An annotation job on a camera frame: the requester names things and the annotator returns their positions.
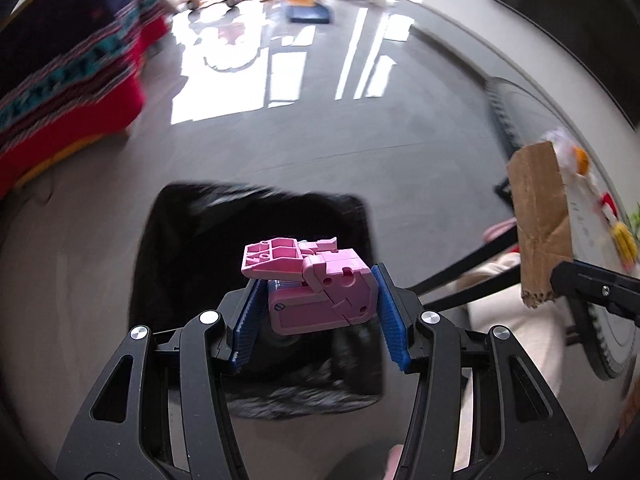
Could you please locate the pink plastic toy block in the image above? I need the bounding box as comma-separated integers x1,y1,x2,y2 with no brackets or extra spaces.
241,236,377,336

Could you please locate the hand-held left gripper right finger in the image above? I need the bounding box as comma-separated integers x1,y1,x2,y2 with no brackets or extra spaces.
370,262,591,480

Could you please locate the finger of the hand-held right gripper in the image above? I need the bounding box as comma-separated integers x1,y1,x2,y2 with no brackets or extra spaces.
550,260,640,318

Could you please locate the brown cardboard piece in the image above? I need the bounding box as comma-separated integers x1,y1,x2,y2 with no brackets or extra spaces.
506,141,575,308

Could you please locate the wooden sofa frame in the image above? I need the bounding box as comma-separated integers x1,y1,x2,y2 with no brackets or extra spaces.
15,132,103,188

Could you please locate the striped patterned blanket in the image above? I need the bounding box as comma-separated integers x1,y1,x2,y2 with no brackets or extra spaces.
0,0,171,196

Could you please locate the black metal table leg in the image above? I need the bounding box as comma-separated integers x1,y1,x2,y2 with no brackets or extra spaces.
425,265,523,311
412,234,518,295

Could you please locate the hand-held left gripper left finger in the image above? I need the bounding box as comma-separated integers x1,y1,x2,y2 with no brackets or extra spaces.
55,277,266,480

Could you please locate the black trash bin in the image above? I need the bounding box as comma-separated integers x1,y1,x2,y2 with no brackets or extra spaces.
129,182,383,420

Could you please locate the pink slipper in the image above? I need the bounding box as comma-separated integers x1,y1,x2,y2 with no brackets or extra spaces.
482,220,518,248

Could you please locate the red and white item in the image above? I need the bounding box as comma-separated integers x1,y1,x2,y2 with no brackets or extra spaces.
597,192,621,221

